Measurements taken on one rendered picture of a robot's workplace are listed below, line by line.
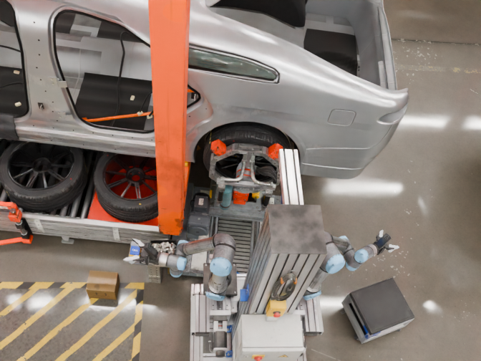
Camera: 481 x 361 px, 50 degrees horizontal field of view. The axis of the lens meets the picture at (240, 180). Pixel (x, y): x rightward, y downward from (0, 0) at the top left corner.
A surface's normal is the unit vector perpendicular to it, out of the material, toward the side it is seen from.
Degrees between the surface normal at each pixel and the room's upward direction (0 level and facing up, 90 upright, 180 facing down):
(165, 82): 90
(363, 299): 0
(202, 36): 38
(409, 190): 0
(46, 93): 88
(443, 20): 0
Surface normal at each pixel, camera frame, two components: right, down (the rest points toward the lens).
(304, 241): 0.11, -0.54
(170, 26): -0.07, 0.84
